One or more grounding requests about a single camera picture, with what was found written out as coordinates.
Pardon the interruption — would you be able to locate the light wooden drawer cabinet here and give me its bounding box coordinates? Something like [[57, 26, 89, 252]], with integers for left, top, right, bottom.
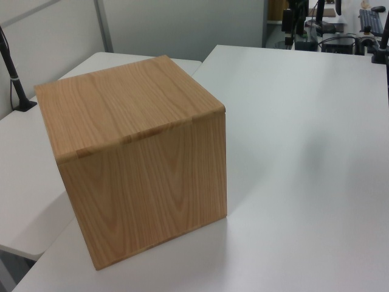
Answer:
[[32, 54, 228, 272]]

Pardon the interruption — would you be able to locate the grey office partition panel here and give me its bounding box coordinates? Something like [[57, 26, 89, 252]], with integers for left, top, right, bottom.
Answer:
[[109, 0, 269, 63], [0, 0, 106, 120]]

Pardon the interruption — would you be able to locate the small black box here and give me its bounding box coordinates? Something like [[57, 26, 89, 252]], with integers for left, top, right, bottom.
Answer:
[[295, 40, 317, 51]]

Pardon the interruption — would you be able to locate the black box on pole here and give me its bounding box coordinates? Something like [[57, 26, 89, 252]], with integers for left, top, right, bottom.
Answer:
[[281, 8, 295, 47]]

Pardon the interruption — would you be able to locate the brown wooden board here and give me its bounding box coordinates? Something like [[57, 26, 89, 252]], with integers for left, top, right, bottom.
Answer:
[[267, 0, 285, 22]]

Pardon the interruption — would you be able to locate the black monitor stand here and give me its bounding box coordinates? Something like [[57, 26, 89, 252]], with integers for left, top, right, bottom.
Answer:
[[309, 0, 337, 34]]

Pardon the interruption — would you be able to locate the black computer case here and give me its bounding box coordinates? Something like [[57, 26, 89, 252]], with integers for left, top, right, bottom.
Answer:
[[322, 35, 357, 55]]

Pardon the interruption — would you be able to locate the white joystick device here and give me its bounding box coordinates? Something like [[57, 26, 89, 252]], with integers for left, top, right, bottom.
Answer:
[[355, 25, 378, 56]]

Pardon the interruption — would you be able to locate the black pole with table clamp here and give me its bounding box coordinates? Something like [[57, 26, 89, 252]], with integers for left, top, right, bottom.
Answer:
[[370, 0, 389, 65]]

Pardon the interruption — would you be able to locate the black computer keyboard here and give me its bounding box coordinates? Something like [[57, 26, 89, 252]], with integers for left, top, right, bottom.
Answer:
[[358, 8, 385, 35]]

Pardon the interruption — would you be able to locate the aluminium partition post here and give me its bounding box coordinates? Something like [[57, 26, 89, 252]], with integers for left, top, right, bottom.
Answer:
[[93, 0, 115, 54]]

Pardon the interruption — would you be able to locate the black camera pole with clamp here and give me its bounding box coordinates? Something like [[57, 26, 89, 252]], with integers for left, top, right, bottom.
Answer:
[[0, 26, 38, 114]]

